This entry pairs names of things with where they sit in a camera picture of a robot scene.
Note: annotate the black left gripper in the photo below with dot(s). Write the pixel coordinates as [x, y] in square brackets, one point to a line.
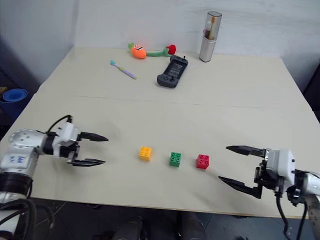
[71, 150]

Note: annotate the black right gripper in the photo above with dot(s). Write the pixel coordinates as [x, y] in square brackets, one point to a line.
[265, 178]

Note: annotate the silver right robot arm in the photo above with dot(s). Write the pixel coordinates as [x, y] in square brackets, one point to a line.
[313, 183]

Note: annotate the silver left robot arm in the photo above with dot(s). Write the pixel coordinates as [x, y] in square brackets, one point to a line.
[17, 160]

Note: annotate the red toy brick cube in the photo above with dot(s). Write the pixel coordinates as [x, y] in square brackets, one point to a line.
[202, 161]

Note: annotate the yellow toy brick cube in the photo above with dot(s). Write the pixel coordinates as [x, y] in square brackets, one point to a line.
[145, 153]

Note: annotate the green toy brick cube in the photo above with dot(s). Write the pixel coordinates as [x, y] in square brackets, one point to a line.
[175, 159]

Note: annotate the purple toothbrush with teal head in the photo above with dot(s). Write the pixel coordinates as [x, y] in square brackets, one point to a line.
[123, 70]

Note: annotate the blue bowl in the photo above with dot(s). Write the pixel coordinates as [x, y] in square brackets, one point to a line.
[13, 95]

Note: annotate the orange carrot plush toy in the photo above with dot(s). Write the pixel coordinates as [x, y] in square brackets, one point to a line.
[138, 51]

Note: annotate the dark grey handheld game controller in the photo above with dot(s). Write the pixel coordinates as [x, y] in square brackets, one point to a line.
[172, 72]

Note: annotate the plush rose with green stem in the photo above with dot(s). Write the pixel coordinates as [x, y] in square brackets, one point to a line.
[160, 53]

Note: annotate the silver clear toothbrush travel case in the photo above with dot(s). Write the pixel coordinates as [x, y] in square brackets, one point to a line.
[207, 48]

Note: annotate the orange toothbrush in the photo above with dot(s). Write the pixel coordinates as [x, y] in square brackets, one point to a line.
[213, 26]

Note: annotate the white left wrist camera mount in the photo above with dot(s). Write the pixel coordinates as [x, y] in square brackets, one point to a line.
[68, 132]

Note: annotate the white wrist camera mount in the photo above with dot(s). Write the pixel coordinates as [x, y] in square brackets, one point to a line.
[68, 132]
[281, 162]

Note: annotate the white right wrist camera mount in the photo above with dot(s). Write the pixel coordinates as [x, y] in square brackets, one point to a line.
[281, 162]

